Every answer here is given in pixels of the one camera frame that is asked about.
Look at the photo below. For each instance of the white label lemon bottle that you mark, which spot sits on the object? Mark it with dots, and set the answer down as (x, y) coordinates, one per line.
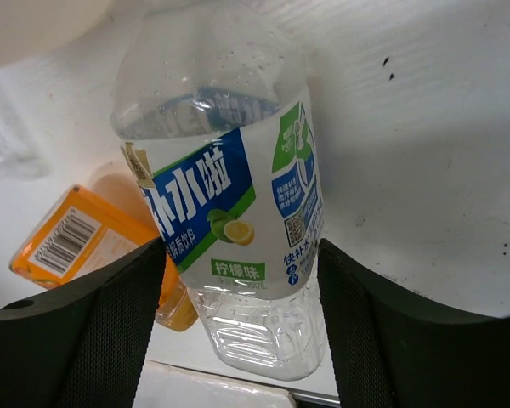
(213, 113)

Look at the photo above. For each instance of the orange juice bottle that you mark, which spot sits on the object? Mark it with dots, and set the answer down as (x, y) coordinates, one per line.
(80, 234)

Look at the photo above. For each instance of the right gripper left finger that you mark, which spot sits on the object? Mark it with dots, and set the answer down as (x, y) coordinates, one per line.
(83, 344)

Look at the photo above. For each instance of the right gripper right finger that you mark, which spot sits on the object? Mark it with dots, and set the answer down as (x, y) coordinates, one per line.
(391, 347)

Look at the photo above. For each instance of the cream plastic bin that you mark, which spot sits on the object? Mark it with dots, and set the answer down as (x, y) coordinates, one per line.
(32, 27)

